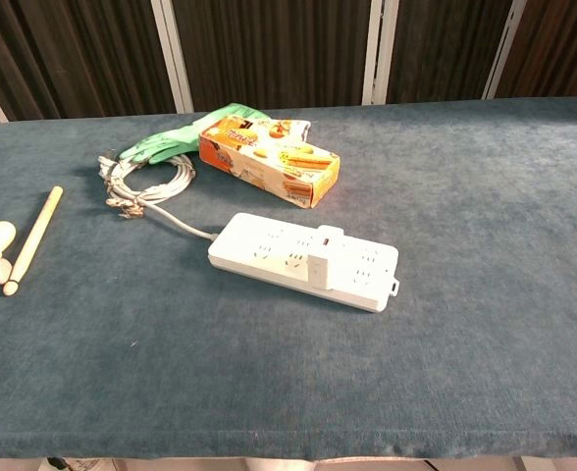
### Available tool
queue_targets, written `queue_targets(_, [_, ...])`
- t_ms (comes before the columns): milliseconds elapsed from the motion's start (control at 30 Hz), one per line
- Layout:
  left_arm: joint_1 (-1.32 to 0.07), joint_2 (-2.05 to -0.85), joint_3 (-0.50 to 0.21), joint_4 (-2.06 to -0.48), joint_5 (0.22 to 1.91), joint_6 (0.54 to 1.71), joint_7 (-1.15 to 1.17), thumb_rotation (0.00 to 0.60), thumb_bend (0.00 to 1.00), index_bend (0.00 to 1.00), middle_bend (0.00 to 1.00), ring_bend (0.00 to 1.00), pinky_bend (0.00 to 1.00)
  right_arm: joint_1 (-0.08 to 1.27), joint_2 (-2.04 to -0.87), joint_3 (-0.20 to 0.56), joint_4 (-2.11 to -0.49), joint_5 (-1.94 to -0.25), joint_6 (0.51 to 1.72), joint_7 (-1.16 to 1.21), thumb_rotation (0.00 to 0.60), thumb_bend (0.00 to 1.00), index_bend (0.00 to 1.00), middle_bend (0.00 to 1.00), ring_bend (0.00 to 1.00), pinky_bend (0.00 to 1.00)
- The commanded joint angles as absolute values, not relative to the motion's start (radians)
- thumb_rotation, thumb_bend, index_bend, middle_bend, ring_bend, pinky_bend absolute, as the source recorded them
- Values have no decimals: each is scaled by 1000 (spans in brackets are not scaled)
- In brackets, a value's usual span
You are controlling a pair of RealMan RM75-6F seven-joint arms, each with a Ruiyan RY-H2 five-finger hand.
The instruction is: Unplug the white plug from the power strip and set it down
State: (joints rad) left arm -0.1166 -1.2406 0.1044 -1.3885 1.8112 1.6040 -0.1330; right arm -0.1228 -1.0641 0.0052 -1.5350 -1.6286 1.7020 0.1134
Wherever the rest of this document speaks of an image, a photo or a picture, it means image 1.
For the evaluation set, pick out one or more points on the green rubber glove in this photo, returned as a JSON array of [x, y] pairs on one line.
[[180, 137]]

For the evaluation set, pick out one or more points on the orange biscuit box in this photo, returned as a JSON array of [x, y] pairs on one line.
[[269, 169]]

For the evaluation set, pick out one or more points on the brown twist tie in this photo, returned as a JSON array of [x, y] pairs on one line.
[[124, 208]]

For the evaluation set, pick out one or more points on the thin wooden stick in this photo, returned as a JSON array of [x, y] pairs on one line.
[[33, 240]]

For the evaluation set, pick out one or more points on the white remote control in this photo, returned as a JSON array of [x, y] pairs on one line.
[[249, 245]]

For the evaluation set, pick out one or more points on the blue fabric table cover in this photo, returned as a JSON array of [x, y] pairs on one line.
[[288, 382]]

